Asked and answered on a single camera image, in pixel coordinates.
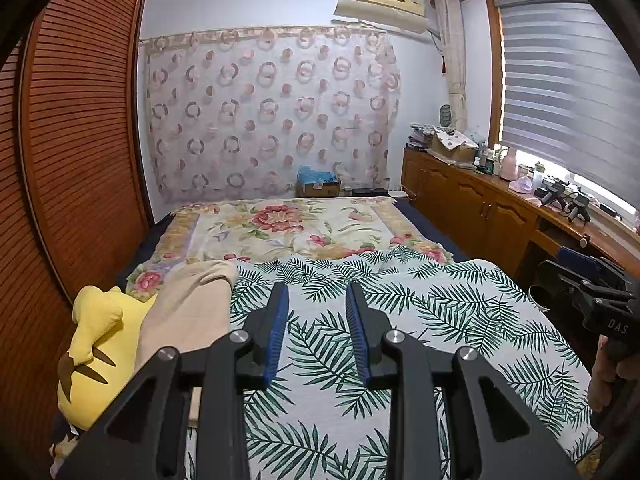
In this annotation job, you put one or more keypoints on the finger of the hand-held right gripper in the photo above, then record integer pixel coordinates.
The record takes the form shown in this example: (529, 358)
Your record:
(575, 256)
(557, 280)

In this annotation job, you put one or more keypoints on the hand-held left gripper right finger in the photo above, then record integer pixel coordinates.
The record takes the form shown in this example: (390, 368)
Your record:
(359, 330)

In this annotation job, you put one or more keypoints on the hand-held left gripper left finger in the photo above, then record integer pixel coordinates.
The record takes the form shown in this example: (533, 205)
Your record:
(277, 330)

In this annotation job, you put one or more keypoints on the beige printed T-shirt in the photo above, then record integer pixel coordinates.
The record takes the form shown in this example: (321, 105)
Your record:
(190, 305)

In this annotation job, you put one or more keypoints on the person's right hand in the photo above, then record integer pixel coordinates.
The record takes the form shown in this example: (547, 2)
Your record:
(597, 380)

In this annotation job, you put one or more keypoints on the dark bucket with white rim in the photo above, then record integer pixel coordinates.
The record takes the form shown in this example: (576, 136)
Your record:
(541, 299)

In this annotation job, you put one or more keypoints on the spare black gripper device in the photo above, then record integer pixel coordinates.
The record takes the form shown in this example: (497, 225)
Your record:
(577, 207)
(550, 194)

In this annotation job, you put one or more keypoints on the lilac plastic container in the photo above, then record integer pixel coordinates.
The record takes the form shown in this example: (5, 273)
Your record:
(522, 186)

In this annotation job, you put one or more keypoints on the palm leaf blanket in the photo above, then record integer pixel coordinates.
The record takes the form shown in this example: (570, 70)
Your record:
(450, 310)

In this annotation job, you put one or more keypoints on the floral blanket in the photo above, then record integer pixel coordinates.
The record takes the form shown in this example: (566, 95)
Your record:
(280, 230)

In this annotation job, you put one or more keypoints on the wooden cabinet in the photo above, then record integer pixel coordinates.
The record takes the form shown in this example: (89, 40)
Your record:
(470, 200)

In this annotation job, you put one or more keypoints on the flat black device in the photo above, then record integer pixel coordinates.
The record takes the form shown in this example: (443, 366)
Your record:
(370, 192)

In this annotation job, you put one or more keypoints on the small cardboard box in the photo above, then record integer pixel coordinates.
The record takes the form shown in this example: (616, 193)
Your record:
(320, 190)

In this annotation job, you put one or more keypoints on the blue crumpled bag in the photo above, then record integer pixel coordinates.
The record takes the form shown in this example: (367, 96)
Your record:
(315, 174)

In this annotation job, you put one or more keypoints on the open cardboard box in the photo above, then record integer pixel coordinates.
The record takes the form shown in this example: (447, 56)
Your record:
(452, 146)

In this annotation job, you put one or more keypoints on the grey zebra window blind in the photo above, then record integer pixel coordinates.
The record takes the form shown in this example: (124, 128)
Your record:
(570, 90)

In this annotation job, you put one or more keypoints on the yellow plush toy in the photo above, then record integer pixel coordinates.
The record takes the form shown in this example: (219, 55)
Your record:
(100, 330)

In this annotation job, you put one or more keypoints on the small desk fan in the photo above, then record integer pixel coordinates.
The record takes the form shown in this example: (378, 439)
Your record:
(445, 115)

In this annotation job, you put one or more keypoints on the pile of folded cloth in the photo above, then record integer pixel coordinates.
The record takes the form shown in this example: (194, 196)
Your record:
(420, 135)

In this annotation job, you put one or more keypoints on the circle pattern sheer curtain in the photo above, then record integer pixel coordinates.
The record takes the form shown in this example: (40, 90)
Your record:
(270, 110)

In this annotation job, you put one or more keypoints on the tied cream curtain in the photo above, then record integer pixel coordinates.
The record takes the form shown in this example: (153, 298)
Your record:
(452, 60)

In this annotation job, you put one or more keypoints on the wooden louvred wardrobe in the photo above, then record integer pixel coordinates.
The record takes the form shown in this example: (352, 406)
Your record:
(75, 135)

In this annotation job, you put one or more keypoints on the cream air conditioner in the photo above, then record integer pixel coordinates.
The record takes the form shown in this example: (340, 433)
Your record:
(380, 5)

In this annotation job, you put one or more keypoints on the wooden window frame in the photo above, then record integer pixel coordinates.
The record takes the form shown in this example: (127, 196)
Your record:
(492, 70)

